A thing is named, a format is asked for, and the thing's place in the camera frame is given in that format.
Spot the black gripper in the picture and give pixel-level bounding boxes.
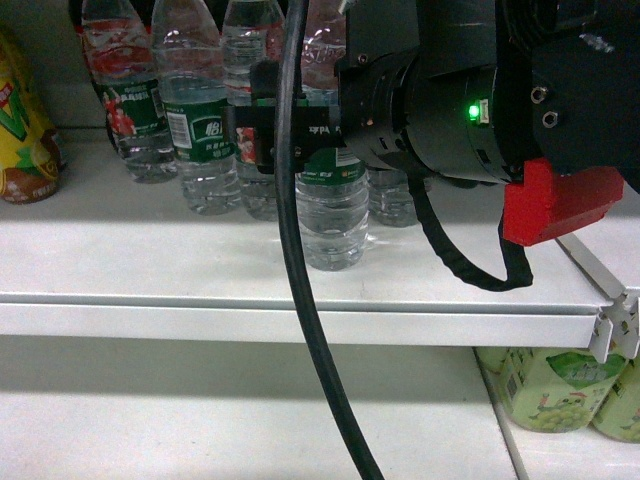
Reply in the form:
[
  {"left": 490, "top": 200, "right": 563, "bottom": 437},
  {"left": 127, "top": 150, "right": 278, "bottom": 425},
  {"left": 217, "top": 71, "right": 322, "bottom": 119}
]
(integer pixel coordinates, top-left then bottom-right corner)
[{"left": 223, "top": 60, "right": 346, "bottom": 175}]

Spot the water bottle green label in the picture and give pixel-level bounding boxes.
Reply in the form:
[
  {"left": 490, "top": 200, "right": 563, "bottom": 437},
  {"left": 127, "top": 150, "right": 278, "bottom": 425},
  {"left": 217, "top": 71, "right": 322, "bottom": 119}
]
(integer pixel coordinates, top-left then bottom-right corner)
[{"left": 294, "top": 147, "right": 371, "bottom": 272}]

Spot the back right water bottle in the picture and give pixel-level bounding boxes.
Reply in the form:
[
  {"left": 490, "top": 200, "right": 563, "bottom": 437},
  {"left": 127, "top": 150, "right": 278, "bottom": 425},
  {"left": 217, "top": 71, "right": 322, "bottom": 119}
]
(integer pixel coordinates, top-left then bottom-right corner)
[{"left": 366, "top": 167, "right": 418, "bottom": 228}]

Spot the water bottle behind gripper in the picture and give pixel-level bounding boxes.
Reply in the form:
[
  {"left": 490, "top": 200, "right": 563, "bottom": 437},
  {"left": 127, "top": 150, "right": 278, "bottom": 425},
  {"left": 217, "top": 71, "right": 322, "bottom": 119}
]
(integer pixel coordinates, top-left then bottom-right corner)
[{"left": 220, "top": 0, "right": 286, "bottom": 223}]

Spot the water bottle barcode label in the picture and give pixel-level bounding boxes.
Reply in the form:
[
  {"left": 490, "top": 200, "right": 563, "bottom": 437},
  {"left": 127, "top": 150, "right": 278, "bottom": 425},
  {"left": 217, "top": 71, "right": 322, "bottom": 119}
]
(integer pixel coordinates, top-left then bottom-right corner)
[{"left": 151, "top": 0, "right": 243, "bottom": 217}]

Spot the back left water bottle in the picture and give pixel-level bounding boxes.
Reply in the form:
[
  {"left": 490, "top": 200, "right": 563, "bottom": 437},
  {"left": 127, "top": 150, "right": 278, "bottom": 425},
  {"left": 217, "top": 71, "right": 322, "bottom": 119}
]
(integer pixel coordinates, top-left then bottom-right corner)
[{"left": 81, "top": 1, "right": 177, "bottom": 184}]

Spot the white right shelf board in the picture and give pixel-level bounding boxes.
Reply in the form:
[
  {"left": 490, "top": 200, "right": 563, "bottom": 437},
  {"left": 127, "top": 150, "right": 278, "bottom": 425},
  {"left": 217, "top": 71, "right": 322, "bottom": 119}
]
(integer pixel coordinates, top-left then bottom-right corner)
[{"left": 557, "top": 234, "right": 639, "bottom": 363}]

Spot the yellow tea bottle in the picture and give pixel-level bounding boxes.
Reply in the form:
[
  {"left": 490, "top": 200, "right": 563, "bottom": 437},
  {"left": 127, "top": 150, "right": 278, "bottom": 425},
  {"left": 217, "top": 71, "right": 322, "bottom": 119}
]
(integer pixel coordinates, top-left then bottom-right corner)
[{"left": 1, "top": 26, "right": 65, "bottom": 205}]

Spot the left green grape drink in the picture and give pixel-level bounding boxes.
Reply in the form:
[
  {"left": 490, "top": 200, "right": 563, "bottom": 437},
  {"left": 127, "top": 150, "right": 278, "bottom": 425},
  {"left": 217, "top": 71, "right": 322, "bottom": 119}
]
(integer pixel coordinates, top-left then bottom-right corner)
[{"left": 476, "top": 347, "right": 628, "bottom": 433}]

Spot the green grape drink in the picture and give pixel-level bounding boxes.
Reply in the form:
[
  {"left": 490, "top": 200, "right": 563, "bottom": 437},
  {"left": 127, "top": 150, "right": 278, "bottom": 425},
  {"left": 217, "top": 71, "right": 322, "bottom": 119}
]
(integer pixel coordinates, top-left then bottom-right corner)
[
  {"left": 476, "top": 347, "right": 628, "bottom": 433},
  {"left": 591, "top": 358, "right": 639, "bottom": 444}
]

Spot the middle green grape drink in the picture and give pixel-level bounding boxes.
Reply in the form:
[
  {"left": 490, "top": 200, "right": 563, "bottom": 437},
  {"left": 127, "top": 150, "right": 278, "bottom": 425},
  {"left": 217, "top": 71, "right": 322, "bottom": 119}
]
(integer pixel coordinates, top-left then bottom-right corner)
[{"left": 591, "top": 358, "right": 639, "bottom": 444}]

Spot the thick black cable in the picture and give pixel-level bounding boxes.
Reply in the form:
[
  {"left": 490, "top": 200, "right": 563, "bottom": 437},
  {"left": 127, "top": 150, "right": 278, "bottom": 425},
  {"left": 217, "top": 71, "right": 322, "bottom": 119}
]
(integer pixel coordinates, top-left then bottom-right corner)
[{"left": 274, "top": 0, "right": 386, "bottom": 480}]

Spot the red camera mount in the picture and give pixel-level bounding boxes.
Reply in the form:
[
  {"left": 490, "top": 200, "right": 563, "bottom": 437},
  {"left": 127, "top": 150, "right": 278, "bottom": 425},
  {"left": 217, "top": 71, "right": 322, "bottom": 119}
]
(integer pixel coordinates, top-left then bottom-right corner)
[{"left": 503, "top": 158, "right": 624, "bottom": 247}]

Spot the braided black cable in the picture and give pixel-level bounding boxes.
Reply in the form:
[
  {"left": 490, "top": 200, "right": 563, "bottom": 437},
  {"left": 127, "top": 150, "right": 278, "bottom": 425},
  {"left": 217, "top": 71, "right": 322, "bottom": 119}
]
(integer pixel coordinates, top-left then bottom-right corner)
[{"left": 407, "top": 172, "right": 535, "bottom": 292}]

